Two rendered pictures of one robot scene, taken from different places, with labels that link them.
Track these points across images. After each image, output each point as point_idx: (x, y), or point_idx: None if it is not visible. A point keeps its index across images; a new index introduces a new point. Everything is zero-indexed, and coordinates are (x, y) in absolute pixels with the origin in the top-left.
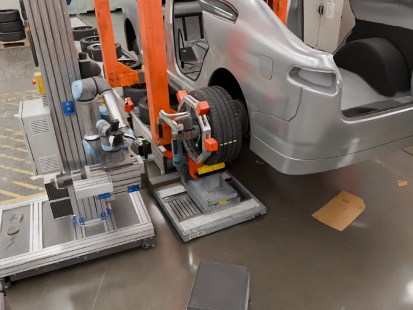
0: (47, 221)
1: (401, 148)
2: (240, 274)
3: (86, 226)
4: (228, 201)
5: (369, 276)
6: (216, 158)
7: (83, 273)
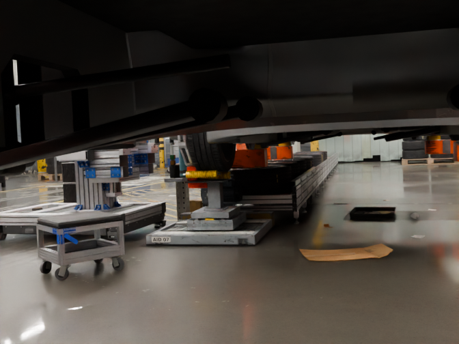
0: (64, 209)
1: (365, 127)
2: (104, 215)
3: (79, 211)
4: (216, 220)
5: (270, 282)
6: (189, 151)
7: (50, 244)
